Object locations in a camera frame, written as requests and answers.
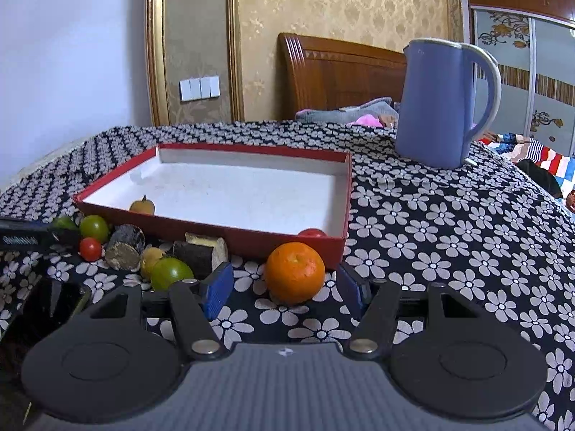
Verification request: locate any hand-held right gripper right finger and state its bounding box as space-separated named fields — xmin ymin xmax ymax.
xmin=339 ymin=263 xmax=487 ymax=357

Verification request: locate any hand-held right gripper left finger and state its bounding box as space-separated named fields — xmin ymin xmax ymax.
xmin=90 ymin=263 xmax=235 ymax=362

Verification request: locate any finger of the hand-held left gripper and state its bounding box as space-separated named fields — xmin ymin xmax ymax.
xmin=0 ymin=218 xmax=83 ymax=253

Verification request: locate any orange mandarin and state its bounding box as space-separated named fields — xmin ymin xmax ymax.
xmin=264 ymin=242 xmax=326 ymax=304

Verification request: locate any red cardboard box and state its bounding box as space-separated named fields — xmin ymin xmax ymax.
xmin=73 ymin=142 xmax=353 ymax=271

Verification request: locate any green tomato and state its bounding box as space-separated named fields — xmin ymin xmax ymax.
xmin=80 ymin=215 xmax=110 ymax=243

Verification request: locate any dark sugarcane piece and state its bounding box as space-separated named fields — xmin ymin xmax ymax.
xmin=104 ymin=223 xmax=147 ymax=272
xmin=172 ymin=232 xmax=229 ymax=280

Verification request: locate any green citrus fruit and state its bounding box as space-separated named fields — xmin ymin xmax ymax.
xmin=150 ymin=257 xmax=195 ymax=292

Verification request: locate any small yellow fruit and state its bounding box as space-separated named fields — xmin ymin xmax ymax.
xmin=140 ymin=246 xmax=166 ymax=279

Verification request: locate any black white floral cloth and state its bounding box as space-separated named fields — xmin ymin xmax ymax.
xmin=0 ymin=120 xmax=575 ymax=431

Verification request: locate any small brown longan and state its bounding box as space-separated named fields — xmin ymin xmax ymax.
xmin=129 ymin=195 xmax=156 ymax=215

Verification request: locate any grey cloth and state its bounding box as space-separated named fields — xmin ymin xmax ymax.
xmin=294 ymin=96 xmax=400 ymax=125

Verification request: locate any blue electric kettle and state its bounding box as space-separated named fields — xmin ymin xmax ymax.
xmin=394 ymin=38 xmax=502 ymax=170

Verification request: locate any wooden headboard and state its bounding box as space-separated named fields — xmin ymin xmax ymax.
xmin=277 ymin=32 xmax=408 ymax=121

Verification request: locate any colourful striped blanket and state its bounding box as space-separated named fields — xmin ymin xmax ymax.
xmin=475 ymin=130 xmax=575 ymax=195

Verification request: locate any wardrobe with patterned doors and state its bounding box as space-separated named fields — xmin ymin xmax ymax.
xmin=462 ymin=0 xmax=575 ymax=159

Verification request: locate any white wall switch panel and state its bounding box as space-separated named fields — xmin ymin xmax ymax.
xmin=179 ymin=76 xmax=221 ymax=101

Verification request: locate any gold wall frame moulding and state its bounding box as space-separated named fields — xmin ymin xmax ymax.
xmin=144 ymin=0 xmax=246 ymax=127

